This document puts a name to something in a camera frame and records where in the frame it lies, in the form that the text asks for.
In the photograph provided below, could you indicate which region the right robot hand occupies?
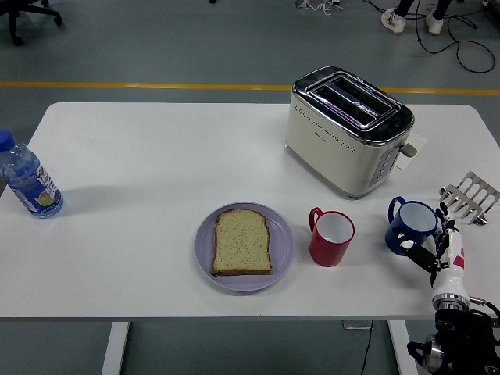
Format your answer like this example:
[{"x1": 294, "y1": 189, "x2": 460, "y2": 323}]
[{"x1": 392, "y1": 201, "x2": 470, "y2": 304}]

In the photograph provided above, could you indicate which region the blue enamel cup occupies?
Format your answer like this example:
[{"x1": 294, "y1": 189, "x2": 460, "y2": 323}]
[{"x1": 384, "y1": 196, "x2": 439, "y2": 257}]

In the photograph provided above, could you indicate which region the red enamel cup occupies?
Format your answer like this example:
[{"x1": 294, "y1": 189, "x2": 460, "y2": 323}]
[{"x1": 309, "y1": 206, "x2": 356, "y2": 268}]

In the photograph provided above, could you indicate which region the slice of toast bread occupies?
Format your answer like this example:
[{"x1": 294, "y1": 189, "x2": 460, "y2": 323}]
[{"x1": 211, "y1": 209, "x2": 274, "y2": 277}]

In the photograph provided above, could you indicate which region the silver metal toast rack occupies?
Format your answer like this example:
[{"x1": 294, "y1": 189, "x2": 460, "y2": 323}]
[{"x1": 438, "y1": 170, "x2": 500, "y2": 226}]

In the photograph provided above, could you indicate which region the white table leg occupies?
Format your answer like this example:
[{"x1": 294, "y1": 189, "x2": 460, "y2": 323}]
[
  {"x1": 387, "y1": 320, "x2": 419, "y2": 375},
  {"x1": 101, "y1": 322, "x2": 130, "y2": 375}
]

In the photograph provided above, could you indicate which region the white paper card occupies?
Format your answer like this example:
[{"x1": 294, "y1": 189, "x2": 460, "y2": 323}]
[{"x1": 394, "y1": 131, "x2": 427, "y2": 171}]

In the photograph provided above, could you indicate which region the cream and chrome toaster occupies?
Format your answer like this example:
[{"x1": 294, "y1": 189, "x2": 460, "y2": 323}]
[{"x1": 284, "y1": 66, "x2": 418, "y2": 201}]

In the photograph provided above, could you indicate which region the lilac round plate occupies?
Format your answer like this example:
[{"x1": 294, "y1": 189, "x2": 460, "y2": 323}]
[{"x1": 195, "y1": 201, "x2": 295, "y2": 293}]

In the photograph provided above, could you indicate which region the person's white shoe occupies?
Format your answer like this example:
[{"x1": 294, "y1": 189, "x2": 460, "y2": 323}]
[
  {"x1": 380, "y1": 6, "x2": 406, "y2": 35},
  {"x1": 425, "y1": 9, "x2": 445, "y2": 36}
]

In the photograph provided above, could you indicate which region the water bottle with blue cap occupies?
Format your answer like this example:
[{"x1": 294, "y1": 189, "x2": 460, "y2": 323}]
[{"x1": 0, "y1": 130, "x2": 65, "y2": 220}]

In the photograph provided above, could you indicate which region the black office chair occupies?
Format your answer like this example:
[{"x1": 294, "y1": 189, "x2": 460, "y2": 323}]
[{"x1": 0, "y1": 0, "x2": 63, "y2": 47}]

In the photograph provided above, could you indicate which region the thin black hanging cable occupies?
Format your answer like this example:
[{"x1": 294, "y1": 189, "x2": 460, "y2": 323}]
[{"x1": 358, "y1": 320, "x2": 375, "y2": 375}]

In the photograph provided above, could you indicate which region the black cable on floor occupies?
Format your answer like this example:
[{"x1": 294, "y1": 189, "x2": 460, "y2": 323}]
[{"x1": 413, "y1": 0, "x2": 497, "y2": 74}]

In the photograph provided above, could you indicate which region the white cable bundle on floor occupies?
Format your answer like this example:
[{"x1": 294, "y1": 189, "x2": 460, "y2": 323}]
[{"x1": 295, "y1": 0, "x2": 345, "y2": 16}]

